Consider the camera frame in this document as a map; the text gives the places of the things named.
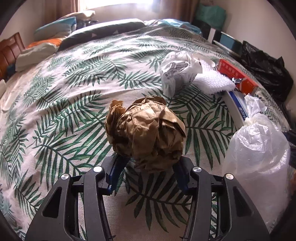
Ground brown paper ball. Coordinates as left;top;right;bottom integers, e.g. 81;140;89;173
105;96;186;173

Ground white knotted plastic bag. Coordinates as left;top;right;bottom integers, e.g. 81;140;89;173
222;94;290;231

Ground green leaf print bedspread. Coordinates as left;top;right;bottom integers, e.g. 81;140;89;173
1;26;238;240

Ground white blue flat box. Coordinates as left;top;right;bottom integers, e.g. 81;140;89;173
222;90;248;129

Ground red cardboard box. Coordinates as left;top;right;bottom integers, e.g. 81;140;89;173
218;59;258;95

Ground white bubble wrap sheet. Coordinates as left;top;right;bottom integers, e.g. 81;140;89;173
193;59;235;95

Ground crumpled white printed bag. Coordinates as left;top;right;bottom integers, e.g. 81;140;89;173
159;51;202;98

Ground black garbage bag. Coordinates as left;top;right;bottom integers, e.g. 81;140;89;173
241;41;293;103

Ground orange white pillow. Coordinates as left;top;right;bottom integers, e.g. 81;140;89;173
15;37;65;72

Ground teal storage bins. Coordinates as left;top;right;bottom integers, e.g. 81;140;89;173
208;28;242;58

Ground wooden headboard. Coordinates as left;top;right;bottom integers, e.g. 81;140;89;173
0;32;25;79

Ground dark triangle pattern pillow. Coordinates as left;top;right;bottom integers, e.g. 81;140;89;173
58;19;145;52

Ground blue white pillow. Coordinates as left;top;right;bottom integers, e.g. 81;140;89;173
34;17;76;41

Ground light blue blanket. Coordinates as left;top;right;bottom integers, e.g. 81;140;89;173
144;19;202;36

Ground brown curtain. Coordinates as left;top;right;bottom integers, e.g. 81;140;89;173
171;0;200;23

